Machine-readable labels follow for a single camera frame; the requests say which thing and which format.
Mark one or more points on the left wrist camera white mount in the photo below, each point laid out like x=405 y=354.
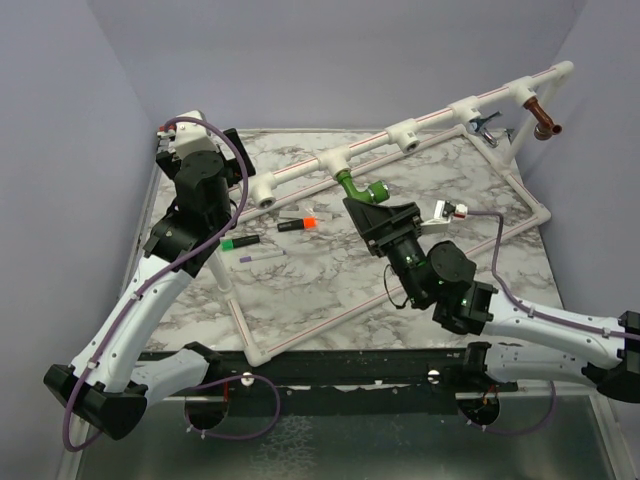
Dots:
x=186 y=138

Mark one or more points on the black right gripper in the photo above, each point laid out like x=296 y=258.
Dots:
x=380 y=226

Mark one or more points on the clear plastic bag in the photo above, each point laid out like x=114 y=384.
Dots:
x=303 y=210

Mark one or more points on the brown copper faucet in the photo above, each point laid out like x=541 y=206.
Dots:
x=545 y=127

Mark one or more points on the grey metal faucet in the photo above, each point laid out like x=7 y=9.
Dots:
x=478 y=126

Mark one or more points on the orange capped black marker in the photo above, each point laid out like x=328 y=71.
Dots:
x=297 y=224

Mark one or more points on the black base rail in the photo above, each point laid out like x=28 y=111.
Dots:
x=348 y=382

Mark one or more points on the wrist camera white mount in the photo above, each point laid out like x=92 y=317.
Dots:
x=186 y=138
x=445 y=212

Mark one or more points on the white pvc pipe frame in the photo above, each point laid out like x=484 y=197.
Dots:
x=421 y=155

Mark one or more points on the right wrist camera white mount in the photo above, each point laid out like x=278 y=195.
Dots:
x=445 y=212

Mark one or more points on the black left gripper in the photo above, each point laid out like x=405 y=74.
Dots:
x=240 y=153

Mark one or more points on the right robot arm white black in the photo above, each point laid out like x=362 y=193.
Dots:
x=548 y=343

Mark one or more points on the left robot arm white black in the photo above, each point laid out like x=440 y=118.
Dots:
x=103 y=385

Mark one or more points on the purple capped white pen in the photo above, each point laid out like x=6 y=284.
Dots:
x=262 y=256

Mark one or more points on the green capped black marker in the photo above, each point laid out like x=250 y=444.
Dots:
x=239 y=242

